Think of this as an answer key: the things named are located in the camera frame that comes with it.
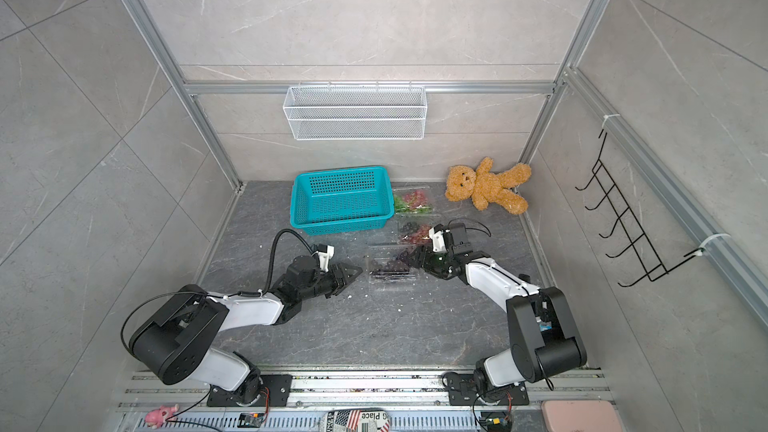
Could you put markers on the brown teddy bear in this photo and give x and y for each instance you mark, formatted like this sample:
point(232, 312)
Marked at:
point(483, 187)

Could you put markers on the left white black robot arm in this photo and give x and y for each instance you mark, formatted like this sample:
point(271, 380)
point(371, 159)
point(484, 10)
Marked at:
point(176, 342)

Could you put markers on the pink plush toy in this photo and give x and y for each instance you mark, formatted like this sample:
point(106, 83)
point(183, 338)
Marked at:
point(160, 417)

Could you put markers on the white wire mesh shelf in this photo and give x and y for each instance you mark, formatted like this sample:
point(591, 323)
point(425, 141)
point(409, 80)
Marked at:
point(336, 112)

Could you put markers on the teal plastic basket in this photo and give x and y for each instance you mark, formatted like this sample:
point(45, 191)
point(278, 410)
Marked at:
point(342, 200)

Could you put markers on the green grape bunch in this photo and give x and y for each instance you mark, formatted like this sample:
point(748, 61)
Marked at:
point(401, 208)

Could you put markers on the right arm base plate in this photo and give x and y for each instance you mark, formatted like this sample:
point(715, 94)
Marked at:
point(465, 389)

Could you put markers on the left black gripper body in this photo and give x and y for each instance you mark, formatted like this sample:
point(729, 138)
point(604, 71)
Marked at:
point(323, 285)

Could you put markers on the black wire hook rack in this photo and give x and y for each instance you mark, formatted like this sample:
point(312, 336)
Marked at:
point(627, 224)

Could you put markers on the pink pad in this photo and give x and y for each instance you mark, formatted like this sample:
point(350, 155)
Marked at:
point(580, 416)

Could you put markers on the dark purple grape bunch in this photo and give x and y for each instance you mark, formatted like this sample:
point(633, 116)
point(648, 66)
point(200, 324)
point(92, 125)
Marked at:
point(391, 269)

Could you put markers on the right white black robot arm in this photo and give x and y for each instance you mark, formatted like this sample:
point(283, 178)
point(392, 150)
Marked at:
point(544, 339)

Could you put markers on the clear clamshell container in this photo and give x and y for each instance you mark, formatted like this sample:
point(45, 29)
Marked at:
point(430, 220)
point(403, 190)
point(387, 252)

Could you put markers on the flag pattern object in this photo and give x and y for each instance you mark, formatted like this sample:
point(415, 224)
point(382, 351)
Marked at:
point(356, 420)

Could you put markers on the red grape bunch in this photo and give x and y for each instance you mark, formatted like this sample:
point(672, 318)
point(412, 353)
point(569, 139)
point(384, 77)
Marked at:
point(416, 200)
point(420, 237)

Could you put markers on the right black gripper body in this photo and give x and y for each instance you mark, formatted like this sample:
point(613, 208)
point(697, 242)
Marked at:
point(438, 263)

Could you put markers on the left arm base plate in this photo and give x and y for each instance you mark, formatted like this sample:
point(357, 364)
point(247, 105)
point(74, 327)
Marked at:
point(273, 387)

